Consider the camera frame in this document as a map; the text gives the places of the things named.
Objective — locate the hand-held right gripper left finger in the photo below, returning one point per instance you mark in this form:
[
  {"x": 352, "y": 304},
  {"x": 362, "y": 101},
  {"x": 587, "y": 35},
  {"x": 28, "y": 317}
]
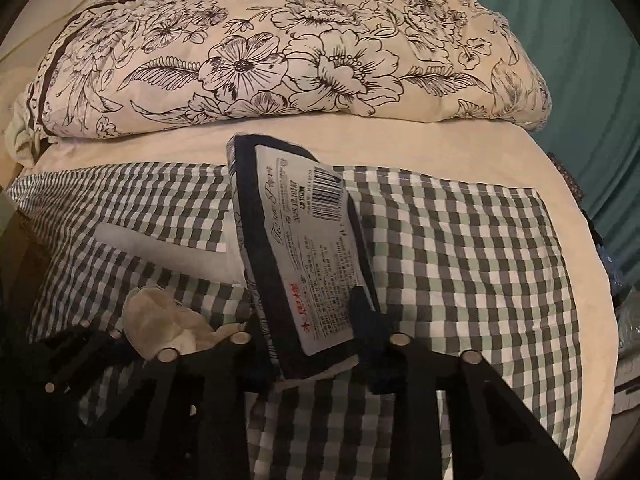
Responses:
[{"x": 220, "y": 390}]

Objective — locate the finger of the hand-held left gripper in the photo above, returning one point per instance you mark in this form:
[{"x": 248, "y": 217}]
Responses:
[{"x": 85, "y": 355}]

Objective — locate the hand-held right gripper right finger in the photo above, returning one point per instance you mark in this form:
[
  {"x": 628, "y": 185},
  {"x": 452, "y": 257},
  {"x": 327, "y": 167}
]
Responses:
[{"x": 367, "y": 320}]

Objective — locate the blue plastic bag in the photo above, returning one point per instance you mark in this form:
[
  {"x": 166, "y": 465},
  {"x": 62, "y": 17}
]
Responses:
[{"x": 620, "y": 280}]

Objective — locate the dark floral bag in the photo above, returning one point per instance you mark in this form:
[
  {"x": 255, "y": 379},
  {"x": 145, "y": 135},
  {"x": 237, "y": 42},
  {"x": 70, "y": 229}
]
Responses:
[{"x": 567, "y": 175}]

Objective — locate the blue patterned tissue pack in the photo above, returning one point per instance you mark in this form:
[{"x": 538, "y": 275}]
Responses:
[{"x": 300, "y": 240}]

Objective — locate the teal curtain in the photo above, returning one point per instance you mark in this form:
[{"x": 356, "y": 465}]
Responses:
[{"x": 575, "y": 60}]

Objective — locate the white packaging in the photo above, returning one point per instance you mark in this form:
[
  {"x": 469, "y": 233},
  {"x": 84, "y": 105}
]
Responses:
[{"x": 627, "y": 380}]

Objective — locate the floral quilt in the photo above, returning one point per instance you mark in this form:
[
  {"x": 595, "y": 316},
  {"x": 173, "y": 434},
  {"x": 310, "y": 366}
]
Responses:
[{"x": 300, "y": 50}]

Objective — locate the white cloth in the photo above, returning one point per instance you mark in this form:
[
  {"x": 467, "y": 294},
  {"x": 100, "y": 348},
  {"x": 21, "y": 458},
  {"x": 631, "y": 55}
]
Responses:
[{"x": 160, "y": 315}]

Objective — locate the light green cloth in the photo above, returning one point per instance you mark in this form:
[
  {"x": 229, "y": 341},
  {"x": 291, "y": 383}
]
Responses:
[{"x": 20, "y": 130}]

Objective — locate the translucent plastic strip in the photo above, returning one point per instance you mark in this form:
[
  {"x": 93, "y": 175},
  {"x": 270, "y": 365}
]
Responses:
[{"x": 165, "y": 250}]

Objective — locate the green checked cloth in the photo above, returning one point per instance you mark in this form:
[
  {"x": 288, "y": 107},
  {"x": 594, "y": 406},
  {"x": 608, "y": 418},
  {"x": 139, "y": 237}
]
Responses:
[{"x": 450, "y": 260}]

